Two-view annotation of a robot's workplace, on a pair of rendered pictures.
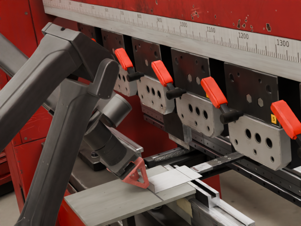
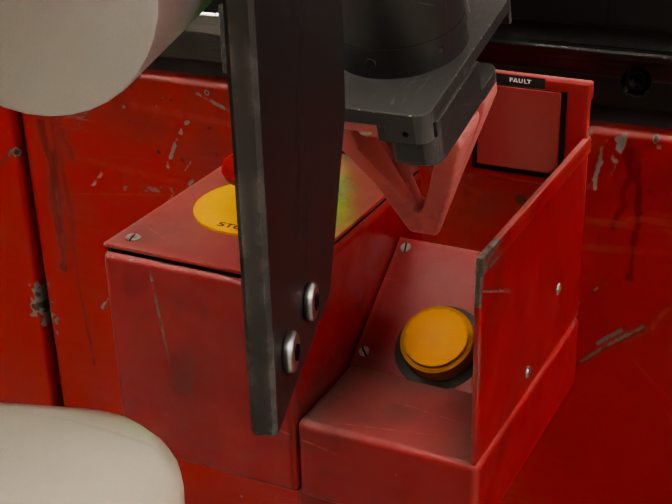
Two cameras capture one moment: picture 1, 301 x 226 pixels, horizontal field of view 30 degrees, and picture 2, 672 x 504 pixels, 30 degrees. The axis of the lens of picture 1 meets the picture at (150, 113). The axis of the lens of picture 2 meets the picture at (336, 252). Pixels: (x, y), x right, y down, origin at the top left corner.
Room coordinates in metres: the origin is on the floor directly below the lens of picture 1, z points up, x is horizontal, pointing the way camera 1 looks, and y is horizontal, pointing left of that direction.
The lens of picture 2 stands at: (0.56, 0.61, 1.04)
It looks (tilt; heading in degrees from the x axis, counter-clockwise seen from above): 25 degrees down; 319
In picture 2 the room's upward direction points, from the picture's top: 2 degrees counter-clockwise
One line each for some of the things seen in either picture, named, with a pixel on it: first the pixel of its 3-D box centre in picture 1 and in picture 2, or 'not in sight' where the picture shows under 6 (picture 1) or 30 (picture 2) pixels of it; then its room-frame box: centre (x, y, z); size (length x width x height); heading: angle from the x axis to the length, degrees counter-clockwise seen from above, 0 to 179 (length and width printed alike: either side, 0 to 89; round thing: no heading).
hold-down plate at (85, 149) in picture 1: (85, 151); not in sight; (1.78, 0.24, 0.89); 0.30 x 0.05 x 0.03; 24
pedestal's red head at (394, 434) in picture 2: not in sight; (353, 267); (0.99, 0.22, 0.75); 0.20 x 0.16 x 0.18; 21
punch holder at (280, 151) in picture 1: (270, 110); not in sight; (0.91, -0.21, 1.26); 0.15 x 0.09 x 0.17; 24
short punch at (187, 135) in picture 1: (176, 125); not in sight; (1.26, -0.06, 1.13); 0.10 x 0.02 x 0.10; 24
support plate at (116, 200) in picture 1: (128, 194); not in sight; (1.20, 0.08, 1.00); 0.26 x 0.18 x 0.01; 114
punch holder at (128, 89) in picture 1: (129, 58); not in sight; (1.46, 0.03, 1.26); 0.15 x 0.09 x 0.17; 24
